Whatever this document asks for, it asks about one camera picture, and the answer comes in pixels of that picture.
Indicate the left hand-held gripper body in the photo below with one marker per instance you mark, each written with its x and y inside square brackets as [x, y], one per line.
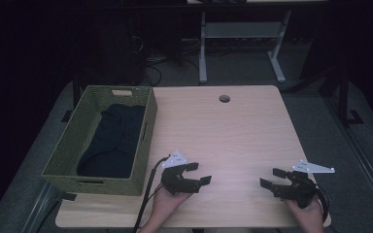
[175, 181]

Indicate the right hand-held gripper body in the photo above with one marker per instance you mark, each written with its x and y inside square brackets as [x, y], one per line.
[299, 189]

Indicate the dark blue printed garment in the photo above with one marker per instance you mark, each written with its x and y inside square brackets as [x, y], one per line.
[113, 145]

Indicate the green woven basket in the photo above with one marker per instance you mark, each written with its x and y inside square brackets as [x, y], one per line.
[74, 142]

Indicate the person's left hand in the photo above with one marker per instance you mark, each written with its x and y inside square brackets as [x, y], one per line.
[165, 207]

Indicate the person's right hand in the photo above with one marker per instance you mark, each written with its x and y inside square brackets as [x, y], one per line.
[307, 216]

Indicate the black metal stand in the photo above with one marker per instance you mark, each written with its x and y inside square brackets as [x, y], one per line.
[343, 97]

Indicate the black tape strip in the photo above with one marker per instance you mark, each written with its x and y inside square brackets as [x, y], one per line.
[68, 196]

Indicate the aluminium floor rail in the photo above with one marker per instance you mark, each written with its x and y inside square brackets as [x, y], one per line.
[362, 161]
[35, 210]

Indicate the black floor bracket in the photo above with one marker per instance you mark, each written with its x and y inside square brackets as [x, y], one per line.
[66, 116]

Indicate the grey metal desk frame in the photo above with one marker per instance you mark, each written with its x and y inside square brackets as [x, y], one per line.
[239, 29]

